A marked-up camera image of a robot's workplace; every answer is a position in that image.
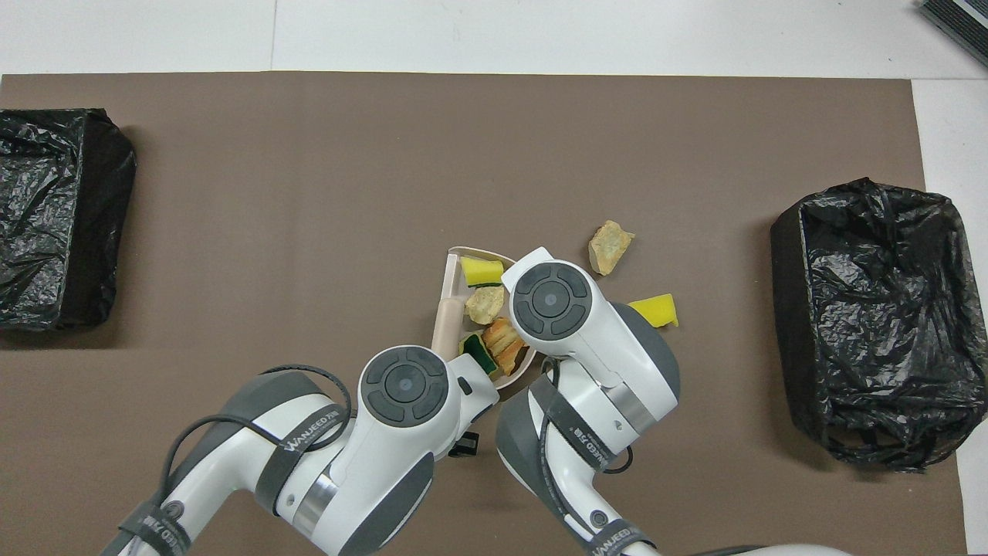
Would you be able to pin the dark ribbed device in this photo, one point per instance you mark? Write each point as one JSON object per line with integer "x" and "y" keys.
{"x": 961, "y": 19}

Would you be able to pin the yellow notched sponge piece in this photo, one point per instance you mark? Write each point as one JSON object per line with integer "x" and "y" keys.
{"x": 660, "y": 309}

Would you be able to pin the brown table mat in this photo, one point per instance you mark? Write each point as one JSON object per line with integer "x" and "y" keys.
{"x": 540, "y": 123}

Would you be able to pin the beige plastic dustpan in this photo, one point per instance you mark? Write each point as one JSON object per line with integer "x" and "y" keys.
{"x": 454, "y": 270}

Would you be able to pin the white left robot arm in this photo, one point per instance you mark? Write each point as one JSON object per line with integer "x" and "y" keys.
{"x": 370, "y": 463}

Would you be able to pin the pale greenish bread chunk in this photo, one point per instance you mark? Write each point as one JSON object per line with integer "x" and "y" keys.
{"x": 610, "y": 247}

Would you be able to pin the bin lined with black bag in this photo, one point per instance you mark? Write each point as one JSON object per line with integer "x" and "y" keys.
{"x": 46, "y": 216}
{"x": 888, "y": 309}

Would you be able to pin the green and yellow sponge piece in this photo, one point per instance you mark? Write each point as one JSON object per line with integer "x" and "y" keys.
{"x": 478, "y": 355}

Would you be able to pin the beige hand brush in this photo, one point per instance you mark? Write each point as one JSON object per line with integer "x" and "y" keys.
{"x": 448, "y": 328}

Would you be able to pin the yellow wedge sponge piece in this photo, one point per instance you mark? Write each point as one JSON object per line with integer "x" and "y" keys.
{"x": 482, "y": 272}

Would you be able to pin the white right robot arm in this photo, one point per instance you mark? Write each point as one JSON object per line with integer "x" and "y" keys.
{"x": 594, "y": 340}

